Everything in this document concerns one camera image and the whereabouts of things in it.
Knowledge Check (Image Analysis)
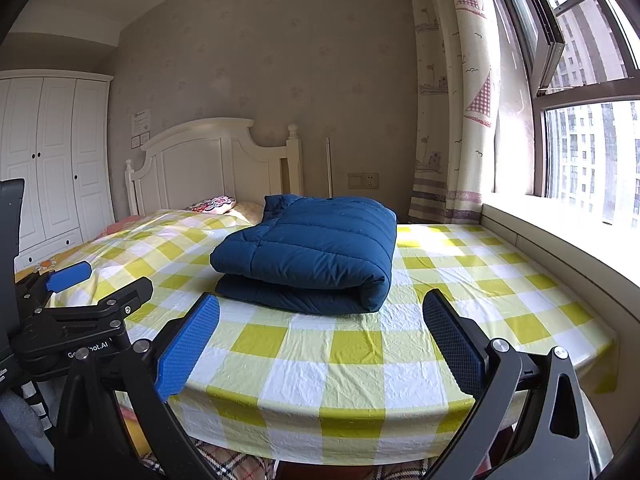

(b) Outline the patterned pillow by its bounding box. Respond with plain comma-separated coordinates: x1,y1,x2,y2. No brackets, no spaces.
184,195,238,213

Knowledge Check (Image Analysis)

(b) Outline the white wardrobe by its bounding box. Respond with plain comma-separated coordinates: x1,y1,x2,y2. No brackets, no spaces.
0,70,116,271

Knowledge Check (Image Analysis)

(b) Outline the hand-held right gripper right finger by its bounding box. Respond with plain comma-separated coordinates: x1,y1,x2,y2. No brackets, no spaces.
421,289,590,480

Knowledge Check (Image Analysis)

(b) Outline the window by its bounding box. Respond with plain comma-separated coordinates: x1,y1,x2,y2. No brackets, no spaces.
482,0,640,226

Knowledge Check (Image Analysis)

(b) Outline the peach pillow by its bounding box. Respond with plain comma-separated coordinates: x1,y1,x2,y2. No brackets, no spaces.
232,201,265,223

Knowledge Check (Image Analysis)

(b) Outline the yellow white checked cloth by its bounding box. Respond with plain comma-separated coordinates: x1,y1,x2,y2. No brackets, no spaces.
47,209,618,461

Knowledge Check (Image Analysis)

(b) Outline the person's left forearm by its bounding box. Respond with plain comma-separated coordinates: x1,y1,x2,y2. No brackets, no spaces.
0,380,56,466

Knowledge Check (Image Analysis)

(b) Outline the printed cream curtain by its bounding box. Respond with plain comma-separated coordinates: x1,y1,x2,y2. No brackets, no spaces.
405,0,506,223

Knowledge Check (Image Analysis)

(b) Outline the white wooden headboard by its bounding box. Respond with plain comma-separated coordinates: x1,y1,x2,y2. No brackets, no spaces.
125,117,304,216

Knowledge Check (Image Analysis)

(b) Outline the blue quilted jacket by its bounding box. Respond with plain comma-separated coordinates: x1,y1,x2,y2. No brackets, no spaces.
210,194,398,315

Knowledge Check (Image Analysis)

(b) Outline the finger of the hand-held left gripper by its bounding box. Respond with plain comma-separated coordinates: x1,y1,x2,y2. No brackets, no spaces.
15,260,94,307
35,276,154,322

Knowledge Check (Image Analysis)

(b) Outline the beige window sill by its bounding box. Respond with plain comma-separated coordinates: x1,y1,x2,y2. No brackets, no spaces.
480,202,640,411

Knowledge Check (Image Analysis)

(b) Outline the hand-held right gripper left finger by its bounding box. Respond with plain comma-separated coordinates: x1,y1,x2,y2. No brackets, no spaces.
52,292,222,480

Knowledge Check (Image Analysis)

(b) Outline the pink quilt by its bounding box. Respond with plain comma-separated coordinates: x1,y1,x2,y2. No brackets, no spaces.
102,214,151,236

